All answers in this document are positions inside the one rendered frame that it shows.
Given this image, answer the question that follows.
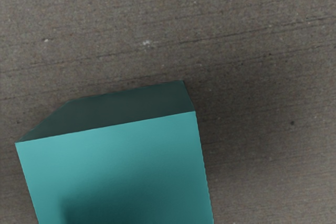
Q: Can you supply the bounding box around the teal block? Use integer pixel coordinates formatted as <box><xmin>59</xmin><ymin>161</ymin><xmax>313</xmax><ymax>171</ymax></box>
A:
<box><xmin>14</xmin><ymin>80</ymin><xmax>215</xmax><ymax>224</ymax></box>

